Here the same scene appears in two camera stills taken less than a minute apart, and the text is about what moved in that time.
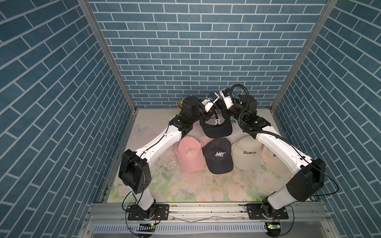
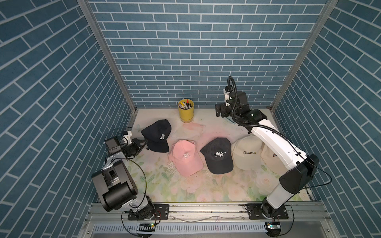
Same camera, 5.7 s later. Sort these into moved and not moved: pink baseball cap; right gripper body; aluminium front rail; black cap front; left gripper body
Moved: left gripper body; pink baseball cap
Not moved: black cap front; right gripper body; aluminium front rail
